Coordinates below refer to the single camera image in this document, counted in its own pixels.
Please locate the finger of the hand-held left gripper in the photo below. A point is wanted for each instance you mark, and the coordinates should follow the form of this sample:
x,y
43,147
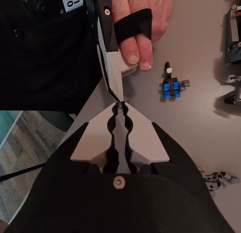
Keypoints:
x,y
100,42
114,74

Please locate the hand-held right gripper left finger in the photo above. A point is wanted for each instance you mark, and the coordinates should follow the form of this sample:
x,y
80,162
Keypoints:
x,y
88,142

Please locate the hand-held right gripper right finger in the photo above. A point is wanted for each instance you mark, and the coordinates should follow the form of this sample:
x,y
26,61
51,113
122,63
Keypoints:
x,y
146,142

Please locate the dark grey lego pin connector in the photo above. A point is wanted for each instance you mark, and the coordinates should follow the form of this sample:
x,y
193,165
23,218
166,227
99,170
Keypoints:
x,y
120,105

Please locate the pile of grey lego connectors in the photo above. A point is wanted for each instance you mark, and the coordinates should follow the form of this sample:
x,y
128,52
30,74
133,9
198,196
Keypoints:
x,y
218,180

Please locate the grey lego vehicle model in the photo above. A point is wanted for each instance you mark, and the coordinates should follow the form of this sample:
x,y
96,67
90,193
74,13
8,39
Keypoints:
x,y
234,35

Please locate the person's left hand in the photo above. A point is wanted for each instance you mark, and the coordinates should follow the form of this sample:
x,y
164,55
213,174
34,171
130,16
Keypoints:
x,y
143,1

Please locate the dark grey chair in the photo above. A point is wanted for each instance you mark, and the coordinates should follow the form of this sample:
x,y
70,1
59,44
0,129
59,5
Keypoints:
x,y
56,120

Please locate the blue connector pieces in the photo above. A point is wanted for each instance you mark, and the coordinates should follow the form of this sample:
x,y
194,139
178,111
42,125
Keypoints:
x,y
170,88

